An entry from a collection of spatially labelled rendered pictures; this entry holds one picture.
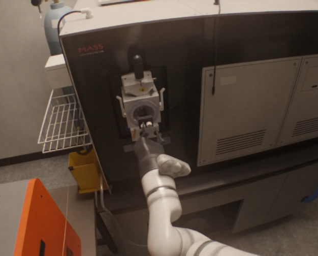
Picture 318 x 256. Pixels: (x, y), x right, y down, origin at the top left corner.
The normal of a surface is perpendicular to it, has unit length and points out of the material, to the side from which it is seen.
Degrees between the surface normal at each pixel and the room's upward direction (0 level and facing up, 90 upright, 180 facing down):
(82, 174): 93
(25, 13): 90
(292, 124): 90
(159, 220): 38
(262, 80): 90
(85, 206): 0
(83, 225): 0
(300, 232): 0
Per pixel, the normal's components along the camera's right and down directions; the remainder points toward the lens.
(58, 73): 0.21, 0.61
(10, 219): -0.07, -0.77
